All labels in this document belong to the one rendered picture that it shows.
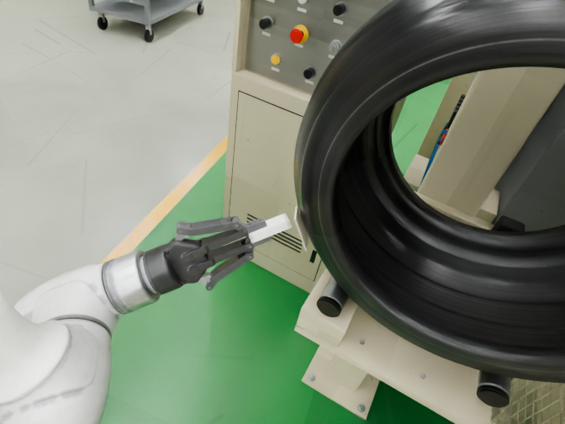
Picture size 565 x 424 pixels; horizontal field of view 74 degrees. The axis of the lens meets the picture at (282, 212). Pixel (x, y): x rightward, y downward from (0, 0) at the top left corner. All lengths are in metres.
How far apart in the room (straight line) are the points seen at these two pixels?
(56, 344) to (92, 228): 1.58
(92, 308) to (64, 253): 1.39
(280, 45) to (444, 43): 0.97
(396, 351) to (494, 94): 0.51
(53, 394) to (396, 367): 0.55
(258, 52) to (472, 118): 0.79
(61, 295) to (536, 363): 0.65
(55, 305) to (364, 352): 0.52
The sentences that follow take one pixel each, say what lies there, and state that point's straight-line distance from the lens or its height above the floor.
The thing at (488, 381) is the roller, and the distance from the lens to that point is 0.71.
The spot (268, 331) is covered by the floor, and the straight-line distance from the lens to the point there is 1.68.
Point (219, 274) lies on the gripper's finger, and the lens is 0.64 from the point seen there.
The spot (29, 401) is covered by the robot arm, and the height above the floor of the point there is 0.98.
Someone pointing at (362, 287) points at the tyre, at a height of 1.00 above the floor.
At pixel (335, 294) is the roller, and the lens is 0.67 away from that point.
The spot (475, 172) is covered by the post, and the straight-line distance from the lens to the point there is 0.87.
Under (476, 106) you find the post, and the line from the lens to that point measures 0.82.
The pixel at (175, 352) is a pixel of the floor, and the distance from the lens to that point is 1.63.
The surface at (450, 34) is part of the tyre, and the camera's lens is 0.41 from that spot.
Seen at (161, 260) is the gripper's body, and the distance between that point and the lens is 0.61.
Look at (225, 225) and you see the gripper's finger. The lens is 0.60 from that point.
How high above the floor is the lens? 1.44
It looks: 42 degrees down
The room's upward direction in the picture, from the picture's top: 12 degrees clockwise
